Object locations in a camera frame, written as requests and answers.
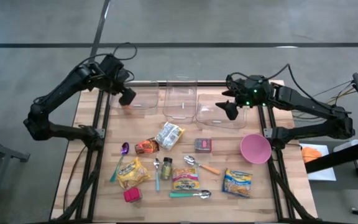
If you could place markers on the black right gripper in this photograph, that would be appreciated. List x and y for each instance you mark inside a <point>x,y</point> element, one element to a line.
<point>253,90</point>

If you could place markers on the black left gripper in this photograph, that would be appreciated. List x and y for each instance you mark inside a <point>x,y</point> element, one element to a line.
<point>113,73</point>

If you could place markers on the patterned paprika tin red lid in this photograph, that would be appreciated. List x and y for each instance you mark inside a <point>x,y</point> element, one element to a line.
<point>203,145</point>

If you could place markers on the orange taco seasoning packet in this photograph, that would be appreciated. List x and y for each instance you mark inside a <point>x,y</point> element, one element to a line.
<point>146,147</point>

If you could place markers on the silver white snack packet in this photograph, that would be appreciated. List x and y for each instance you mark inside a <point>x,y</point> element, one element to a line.
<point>169,136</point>

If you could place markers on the yellow ramen packet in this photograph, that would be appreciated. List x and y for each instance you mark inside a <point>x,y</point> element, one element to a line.
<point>132,173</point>

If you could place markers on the blue ramen packet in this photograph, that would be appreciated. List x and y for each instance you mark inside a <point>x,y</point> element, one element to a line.
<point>237,183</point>

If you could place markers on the green herb jar black lid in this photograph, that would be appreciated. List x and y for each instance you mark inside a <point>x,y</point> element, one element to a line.
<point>166,169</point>

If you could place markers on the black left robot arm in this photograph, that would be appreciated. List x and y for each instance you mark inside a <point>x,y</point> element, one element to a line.
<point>57,93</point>

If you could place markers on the clear plastic bin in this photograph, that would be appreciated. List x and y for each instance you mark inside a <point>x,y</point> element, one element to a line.
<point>145,96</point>
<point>180,99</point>
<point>210,118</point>

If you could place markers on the pink bowl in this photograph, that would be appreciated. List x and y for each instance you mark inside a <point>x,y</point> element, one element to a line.
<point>255,149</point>

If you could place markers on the red band ramen packet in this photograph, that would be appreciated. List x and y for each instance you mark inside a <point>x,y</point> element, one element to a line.
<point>185,179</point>

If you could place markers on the orange cloth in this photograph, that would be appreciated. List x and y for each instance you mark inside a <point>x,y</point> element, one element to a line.
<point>311,154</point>

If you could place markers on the red pink small box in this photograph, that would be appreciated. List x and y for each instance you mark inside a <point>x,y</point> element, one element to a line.
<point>131,195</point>

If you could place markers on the white paper sheet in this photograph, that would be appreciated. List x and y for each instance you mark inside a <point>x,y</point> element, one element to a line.
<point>322,174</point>

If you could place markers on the black beam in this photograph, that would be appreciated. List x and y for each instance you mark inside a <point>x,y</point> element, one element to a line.
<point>337,158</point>

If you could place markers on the white container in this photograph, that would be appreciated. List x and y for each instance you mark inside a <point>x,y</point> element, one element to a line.
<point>345,145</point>

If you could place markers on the black aluminium rig frame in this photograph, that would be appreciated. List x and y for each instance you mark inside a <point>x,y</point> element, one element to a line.
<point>210,83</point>

